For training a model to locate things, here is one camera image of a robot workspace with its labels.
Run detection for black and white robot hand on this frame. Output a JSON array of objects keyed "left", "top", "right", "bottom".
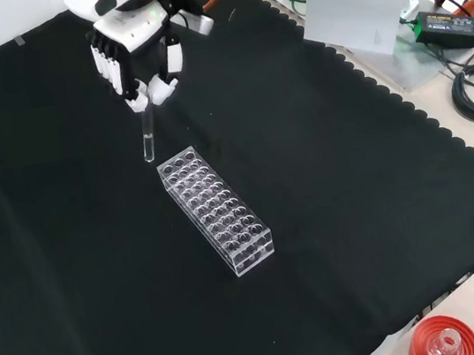
[{"left": 82, "top": 0, "right": 192, "bottom": 119}]

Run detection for clear glass test tube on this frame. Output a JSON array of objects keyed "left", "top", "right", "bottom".
[{"left": 135, "top": 102, "right": 163, "bottom": 164}]

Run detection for clear acrylic test tube rack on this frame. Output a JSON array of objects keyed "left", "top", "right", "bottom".
[{"left": 154, "top": 136, "right": 279, "bottom": 289}]

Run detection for pale white board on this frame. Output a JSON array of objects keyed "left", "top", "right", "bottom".
[{"left": 297, "top": 0, "right": 420, "bottom": 69}]

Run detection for black bench cloth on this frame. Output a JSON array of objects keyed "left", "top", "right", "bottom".
[{"left": 0, "top": 0, "right": 474, "bottom": 355}]

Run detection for black power adapter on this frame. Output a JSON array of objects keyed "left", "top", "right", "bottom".
[{"left": 410, "top": 3, "right": 474, "bottom": 57}]

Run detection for red plastic funnel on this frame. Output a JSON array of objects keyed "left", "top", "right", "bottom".
[{"left": 402, "top": 309, "right": 474, "bottom": 355}]

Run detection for small clear glass piece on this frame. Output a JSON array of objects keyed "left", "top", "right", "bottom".
[{"left": 425, "top": 325, "right": 465, "bottom": 355}]

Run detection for clear base plate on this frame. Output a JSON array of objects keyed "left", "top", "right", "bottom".
[{"left": 267, "top": 0, "right": 466, "bottom": 111}]

